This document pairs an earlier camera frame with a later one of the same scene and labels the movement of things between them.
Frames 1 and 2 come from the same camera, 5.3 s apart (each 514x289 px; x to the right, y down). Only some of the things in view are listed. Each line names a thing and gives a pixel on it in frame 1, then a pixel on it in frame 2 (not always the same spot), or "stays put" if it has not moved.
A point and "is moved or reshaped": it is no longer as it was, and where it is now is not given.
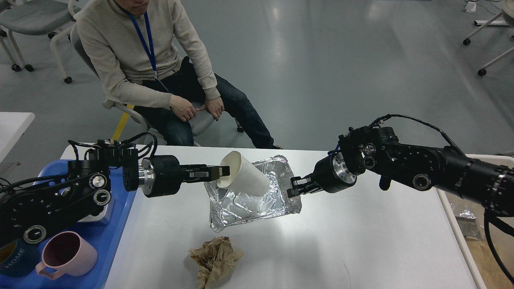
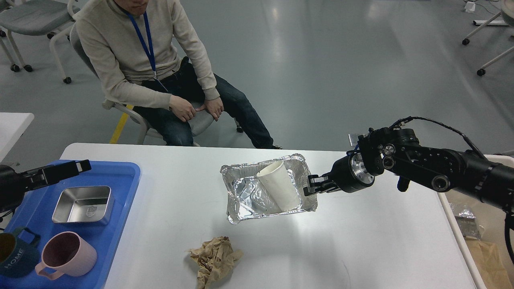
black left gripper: (161, 175) -> (35, 178)
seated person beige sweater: (145, 55) stays put
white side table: (13, 125) stays put
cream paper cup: (244, 177) -> (277, 180)
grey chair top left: (36, 17) stays put
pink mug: (65, 252) stays put
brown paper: (215, 259) stays put
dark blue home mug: (18, 259) stays put
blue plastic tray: (105, 236) stays put
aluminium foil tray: (229, 208) is moved or reshaped
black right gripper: (331, 174) -> (350, 175)
